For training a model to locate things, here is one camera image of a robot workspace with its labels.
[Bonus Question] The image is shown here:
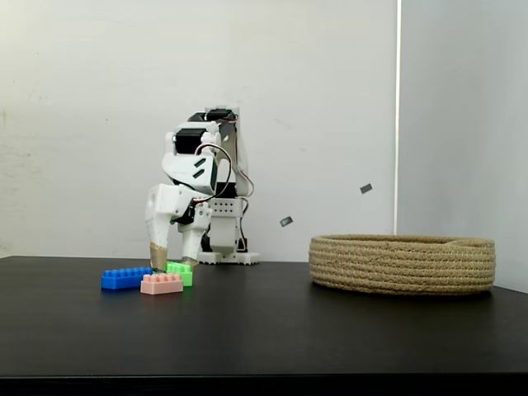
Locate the woven rope basket tray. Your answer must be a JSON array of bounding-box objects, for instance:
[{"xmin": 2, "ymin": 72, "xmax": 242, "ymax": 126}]
[{"xmin": 309, "ymin": 233, "xmax": 497, "ymax": 296}]

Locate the green lego block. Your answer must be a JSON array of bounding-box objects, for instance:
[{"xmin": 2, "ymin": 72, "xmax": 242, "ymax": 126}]
[{"xmin": 152, "ymin": 261, "xmax": 194, "ymax": 287}]

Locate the blue lego block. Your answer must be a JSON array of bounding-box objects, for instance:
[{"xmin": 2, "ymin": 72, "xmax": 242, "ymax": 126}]
[{"xmin": 101, "ymin": 266, "xmax": 154, "ymax": 291}]

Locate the pink lego block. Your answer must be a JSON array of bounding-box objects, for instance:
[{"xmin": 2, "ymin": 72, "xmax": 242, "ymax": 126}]
[{"xmin": 139, "ymin": 273, "xmax": 184, "ymax": 295}]

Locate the white wall corner trim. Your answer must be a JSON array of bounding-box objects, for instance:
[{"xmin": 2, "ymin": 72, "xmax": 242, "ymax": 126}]
[{"xmin": 395, "ymin": 0, "xmax": 403, "ymax": 237}]

